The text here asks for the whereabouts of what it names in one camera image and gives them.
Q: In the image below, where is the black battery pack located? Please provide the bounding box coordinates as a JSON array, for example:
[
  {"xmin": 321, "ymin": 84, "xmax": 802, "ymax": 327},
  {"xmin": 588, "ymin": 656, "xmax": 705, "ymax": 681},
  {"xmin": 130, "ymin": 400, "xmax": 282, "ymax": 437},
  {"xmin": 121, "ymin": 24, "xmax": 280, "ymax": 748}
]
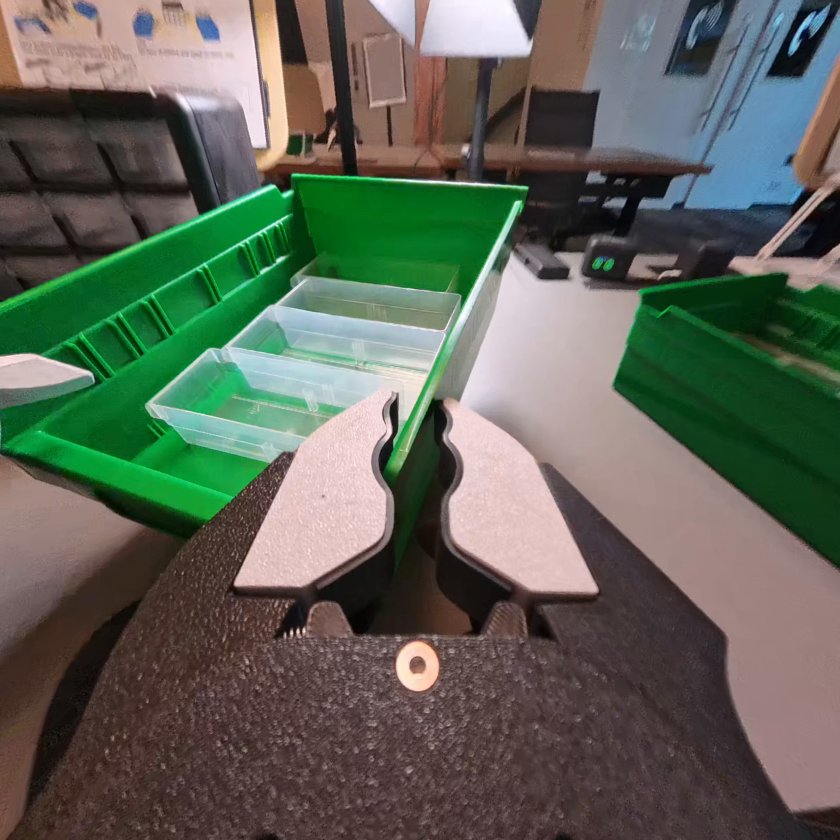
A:
[{"xmin": 583, "ymin": 233, "xmax": 636, "ymax": 283}]

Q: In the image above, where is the brown office table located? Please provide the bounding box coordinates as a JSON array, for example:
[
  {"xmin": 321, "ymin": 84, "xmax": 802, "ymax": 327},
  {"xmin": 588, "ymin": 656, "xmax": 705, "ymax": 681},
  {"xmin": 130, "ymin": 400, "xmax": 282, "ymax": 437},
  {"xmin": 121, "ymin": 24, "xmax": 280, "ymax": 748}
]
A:
[{"xmin": 262, "ymin": 141, "xmax": 713, "ymax": 237}]

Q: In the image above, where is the clear plastic drawer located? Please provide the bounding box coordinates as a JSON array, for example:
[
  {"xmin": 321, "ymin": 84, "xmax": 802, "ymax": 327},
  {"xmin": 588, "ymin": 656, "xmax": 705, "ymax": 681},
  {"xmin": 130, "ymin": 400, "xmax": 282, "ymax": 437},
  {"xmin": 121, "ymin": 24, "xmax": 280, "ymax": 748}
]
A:
[
  {"xmin": 146, "ymin": 348, "xmax": 409, "ymax": 465},
  {"xmin": 290, "ymin": 252, "xmax": 460, "ymax": 294},
  {"xmin": 279, "ymin": 276, "xmax": 463, "ymax": 332},
  {"xmin": 226, "ymin": 305, "xmax": 448, "ymax": 395}
]

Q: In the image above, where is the grey lamp pole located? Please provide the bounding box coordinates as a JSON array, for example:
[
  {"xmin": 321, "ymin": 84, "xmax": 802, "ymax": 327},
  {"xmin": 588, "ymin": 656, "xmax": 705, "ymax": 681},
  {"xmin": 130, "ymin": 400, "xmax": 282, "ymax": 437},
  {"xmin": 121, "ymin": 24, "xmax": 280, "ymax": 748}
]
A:
[{"xmin": 468, "ymin": 57, "xmax": 503, "ymax": 181}]

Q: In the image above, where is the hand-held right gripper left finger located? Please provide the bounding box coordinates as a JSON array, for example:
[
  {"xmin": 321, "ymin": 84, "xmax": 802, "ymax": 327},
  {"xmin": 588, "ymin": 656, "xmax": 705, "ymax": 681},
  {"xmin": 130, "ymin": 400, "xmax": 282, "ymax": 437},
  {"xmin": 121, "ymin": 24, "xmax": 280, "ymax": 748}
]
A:
[{"xmin": 233, "ymin": 392, "xmax": 401, "ymax": 634}]

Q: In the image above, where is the white winged lamp shade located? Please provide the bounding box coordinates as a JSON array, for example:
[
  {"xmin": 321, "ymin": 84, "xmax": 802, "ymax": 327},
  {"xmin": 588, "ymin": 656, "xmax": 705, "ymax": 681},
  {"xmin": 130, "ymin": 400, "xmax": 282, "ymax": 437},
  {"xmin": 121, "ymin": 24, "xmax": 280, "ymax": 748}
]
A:
[{"xmin": 367, "ymin": 0, "xmax": 534, "ymax": 58}]

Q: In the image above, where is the black drawer cabinet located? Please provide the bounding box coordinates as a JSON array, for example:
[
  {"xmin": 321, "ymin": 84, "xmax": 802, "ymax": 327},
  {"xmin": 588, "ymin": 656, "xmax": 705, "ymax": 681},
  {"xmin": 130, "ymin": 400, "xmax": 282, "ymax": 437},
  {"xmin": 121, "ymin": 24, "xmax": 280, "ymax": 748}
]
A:
[{"xmin": 0, "ymin": 88, "xmax": 263, "ymax": 299}]

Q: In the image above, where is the printed instruction sheet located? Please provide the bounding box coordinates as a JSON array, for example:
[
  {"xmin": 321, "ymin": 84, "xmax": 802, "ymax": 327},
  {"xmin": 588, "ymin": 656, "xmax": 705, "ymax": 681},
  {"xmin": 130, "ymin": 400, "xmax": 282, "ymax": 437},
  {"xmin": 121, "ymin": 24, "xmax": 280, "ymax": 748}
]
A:
[{"xmin": 0, "ymin": 0, "xmax": 270, "ymax": 148}]

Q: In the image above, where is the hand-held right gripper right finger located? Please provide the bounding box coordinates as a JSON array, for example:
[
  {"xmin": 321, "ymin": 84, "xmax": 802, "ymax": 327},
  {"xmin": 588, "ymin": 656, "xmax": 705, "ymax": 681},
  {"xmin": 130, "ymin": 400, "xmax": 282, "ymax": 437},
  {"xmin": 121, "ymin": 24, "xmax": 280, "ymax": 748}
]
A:
[{"xmin": 435, "ymin": 399, "xmax": 600, "ymax": 634}]

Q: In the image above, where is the instruction poster on board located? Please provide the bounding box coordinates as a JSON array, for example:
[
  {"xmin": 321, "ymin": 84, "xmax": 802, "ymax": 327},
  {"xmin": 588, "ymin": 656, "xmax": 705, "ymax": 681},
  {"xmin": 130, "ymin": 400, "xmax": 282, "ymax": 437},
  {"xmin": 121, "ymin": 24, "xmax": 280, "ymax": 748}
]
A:
[{"xmin": 252, "ymin": 0, "xmax": 290, "ymax": 172}]

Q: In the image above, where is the grid of clear cabinet drawers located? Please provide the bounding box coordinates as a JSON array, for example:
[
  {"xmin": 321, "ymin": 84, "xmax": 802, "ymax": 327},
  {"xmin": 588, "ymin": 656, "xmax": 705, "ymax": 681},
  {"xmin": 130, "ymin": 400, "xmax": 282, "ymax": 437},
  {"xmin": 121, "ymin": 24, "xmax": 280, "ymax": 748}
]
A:
[{"xmin": 0, "ymin": 108, "xmax": 198, "ymax": 296}]

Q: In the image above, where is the wooden post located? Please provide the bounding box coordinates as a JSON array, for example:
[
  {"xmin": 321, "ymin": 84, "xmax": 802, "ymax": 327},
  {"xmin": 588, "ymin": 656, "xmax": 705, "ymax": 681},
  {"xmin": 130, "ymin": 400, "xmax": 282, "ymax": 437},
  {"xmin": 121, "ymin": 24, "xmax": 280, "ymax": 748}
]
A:
[{"xmin": 413, "ymin": 56, "xmax": 447, "ymax": 147}]

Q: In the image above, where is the black office chair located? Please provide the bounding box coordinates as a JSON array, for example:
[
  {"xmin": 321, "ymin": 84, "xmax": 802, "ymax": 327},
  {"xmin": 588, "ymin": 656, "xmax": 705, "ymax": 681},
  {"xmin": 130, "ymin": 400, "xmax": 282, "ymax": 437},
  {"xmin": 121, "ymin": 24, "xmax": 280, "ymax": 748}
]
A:
[{"xmin": 521, "ymin": 87, "xmax": 601, "ymax": 198}]

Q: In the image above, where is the green plastic bin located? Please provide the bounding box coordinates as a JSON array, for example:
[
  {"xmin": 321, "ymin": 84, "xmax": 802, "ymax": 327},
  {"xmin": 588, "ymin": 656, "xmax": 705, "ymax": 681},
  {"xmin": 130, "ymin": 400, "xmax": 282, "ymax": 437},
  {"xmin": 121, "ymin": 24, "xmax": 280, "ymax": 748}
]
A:
[
  {"xmin": 0, "ymin": 174, "xmax": 529, "ymax": 578},
  {"xmin": 612, "ymin": 272, "xmax": 840, "ymax": 568}
]

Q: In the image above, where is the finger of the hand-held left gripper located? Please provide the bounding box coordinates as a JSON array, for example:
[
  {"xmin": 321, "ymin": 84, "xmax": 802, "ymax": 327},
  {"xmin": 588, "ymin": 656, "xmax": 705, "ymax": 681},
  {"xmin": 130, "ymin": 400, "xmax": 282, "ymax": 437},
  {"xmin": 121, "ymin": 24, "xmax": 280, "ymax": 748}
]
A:
[{"xmin": 0, "ymin": 354, "xmax": 96, "ymax": 409}]

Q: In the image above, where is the dark wall poster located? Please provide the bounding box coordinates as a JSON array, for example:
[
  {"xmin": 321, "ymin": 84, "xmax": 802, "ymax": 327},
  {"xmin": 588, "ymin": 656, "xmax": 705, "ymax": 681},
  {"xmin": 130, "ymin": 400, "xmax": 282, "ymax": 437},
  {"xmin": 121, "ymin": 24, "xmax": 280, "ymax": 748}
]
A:
[
  {"xmin": 665, "ymin": 0, "xmax": 737, "ymax": 76},
  {"xmin": 766, "ymin": 0, "xmax": 840, "ymax": 80}
]

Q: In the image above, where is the black floor lamp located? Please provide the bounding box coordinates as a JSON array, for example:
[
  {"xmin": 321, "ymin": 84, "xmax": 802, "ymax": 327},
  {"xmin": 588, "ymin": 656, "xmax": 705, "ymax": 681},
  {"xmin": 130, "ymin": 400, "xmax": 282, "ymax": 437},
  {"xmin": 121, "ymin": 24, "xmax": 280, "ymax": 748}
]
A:
[{"xmin": 325, "ymin": 0, "xmax": 358, "ymax": 177}]

